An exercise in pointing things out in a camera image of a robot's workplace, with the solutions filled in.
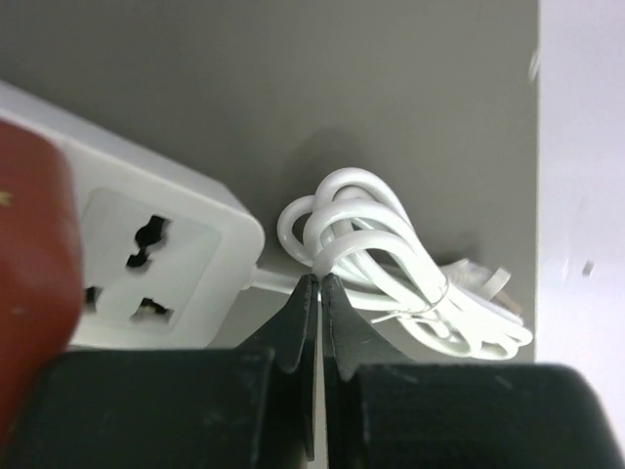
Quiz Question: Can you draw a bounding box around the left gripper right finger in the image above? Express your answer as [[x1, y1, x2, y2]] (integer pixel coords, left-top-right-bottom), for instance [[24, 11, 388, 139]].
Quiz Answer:
[[320, 276, 624, 468]]

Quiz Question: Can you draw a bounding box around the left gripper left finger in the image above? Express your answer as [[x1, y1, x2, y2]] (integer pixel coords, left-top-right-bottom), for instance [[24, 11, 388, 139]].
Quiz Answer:
[[9, 275, 319, 468]]

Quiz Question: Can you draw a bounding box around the white power strip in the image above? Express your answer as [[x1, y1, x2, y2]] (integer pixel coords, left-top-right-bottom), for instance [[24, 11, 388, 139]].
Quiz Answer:
[[1, 84, 265, 349]]

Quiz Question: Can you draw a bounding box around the dark red cube adapter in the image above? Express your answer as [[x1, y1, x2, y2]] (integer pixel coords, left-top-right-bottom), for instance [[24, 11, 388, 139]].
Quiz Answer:
[[1, 121, 83, 427]]

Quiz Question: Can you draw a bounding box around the white coiled cable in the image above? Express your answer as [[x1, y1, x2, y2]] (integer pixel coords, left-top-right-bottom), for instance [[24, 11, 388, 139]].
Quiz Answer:
[[243, 166, 534, 361]]

